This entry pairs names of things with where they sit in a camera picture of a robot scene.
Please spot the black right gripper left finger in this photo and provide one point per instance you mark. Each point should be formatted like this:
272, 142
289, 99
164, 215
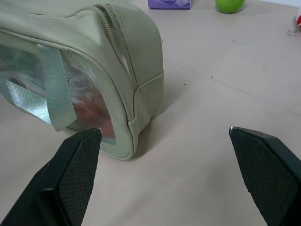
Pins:
63, 179

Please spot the pale green toiletry bag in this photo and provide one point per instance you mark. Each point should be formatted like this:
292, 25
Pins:
77, 70

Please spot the purple tissue pack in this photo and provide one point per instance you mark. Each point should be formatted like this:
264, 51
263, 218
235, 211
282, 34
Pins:
169, 4

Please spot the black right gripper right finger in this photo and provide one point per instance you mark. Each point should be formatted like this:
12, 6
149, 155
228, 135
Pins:
268, 174

